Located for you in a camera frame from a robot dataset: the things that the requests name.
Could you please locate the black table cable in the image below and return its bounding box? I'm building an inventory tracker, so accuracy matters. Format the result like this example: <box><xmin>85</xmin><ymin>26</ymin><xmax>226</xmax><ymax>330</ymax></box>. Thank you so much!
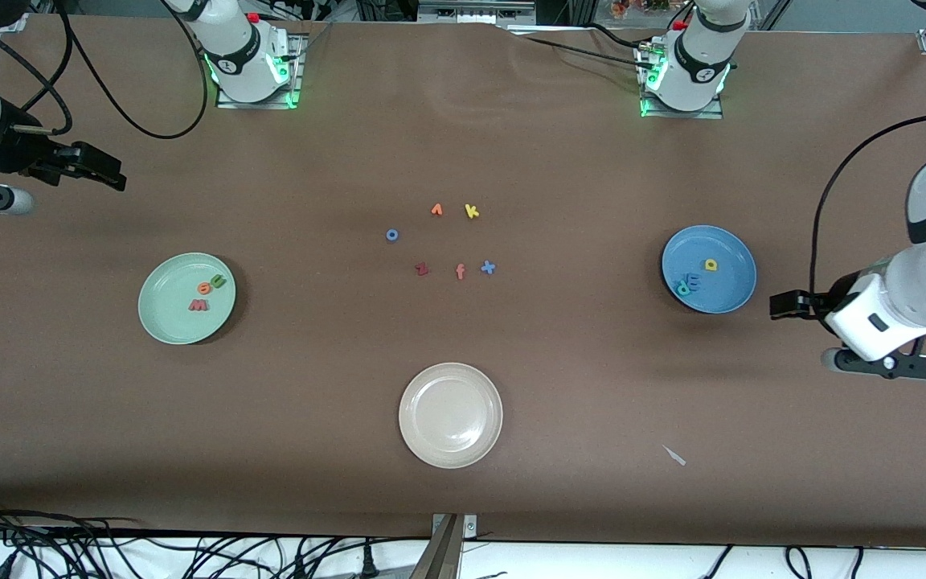
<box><xmin>511</xmin><ymin>32</ymin><xmax>649</xmax><ymax>69</ymax></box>

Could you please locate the small metal bracket plate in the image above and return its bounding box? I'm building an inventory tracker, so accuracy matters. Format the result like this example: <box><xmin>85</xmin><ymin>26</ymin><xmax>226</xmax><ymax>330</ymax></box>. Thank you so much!
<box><xmin>432</xmin><ymin>513</ymin><xmax>477</xmax><ymax>538</ymax></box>

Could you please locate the colourful flower decoration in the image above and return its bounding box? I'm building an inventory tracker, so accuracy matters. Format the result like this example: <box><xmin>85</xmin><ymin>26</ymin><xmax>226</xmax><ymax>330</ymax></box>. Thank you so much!
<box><xmin>609</xmin><ymin>0</ymin><xmax>673</xmax><ymax>21</ymax></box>

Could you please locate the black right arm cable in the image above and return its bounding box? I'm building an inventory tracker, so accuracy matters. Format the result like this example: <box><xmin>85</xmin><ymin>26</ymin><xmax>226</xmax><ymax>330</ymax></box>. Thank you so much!
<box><xmin>0</xmin><ymin>0</ymin><xmax>208</xmax><ymax>139</ymax></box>

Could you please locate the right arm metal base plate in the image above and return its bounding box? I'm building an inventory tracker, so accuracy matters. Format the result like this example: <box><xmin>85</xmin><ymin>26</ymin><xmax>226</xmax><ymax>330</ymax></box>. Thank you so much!
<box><xmin>215</xmin><ymin>32</ymin><xmax>307</xmax><ymax>109</ymax></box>

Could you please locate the grey power strip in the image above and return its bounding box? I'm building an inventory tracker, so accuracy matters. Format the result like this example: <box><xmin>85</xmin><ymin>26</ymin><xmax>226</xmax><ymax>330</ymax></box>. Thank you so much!
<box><xmin>419</xmin><ymin>0</ymin><xmax>536</xmax><ymax>25</ymax></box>

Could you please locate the beige plate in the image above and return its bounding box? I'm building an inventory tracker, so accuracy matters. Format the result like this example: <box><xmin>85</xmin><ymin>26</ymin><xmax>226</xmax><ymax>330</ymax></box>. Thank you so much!
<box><xmin>399</xmin><ymin>363</ymin><xmax>504</xmax><ymax>470</ymax></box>

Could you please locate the grey metal stand post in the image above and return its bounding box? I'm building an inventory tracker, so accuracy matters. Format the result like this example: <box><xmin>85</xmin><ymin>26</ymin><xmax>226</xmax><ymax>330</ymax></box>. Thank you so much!
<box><xmin>411</xmin><ymin>515</ymin><xmax>464</xmax><ymax>579</ymax></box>

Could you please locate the blue plate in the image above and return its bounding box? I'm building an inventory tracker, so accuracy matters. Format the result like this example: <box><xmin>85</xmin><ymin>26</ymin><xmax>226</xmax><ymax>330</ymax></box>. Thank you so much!
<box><xmin>662</xmin><ymin>225</ymin><xmax>757</xmax><ymax>314</ymax></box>

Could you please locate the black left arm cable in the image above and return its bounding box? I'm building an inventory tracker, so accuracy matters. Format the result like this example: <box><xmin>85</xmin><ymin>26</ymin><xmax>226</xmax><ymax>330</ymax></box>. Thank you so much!
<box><xmin>810</xmin><ymin>115</ymin><xmax>926</xmax><ymax>298</ymax></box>

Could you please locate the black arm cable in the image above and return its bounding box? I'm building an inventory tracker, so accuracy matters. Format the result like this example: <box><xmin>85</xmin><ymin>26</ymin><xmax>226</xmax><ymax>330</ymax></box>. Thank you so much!
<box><xmin>0</xmin><ymin>0</ymin><xmax>208</xmax><ymax>139</ymax></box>
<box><xmin>810</xmin><ymin>115</ymin><xmax>926</xmax><ymax>298</ymax></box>

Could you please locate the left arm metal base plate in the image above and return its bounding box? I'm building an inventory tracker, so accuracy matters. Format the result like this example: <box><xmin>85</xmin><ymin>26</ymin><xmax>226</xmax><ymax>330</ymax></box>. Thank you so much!
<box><xmin>640</xmin><ymin>48</ymin><xmax>725</xmax><ymax>120</ymax></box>

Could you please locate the light green plate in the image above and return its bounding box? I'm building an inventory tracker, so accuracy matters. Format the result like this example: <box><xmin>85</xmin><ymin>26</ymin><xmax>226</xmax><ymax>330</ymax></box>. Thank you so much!
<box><xmin>138</xmin><ymin>253</ymin><xmax>237</xmax><ymax>346</ymax></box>

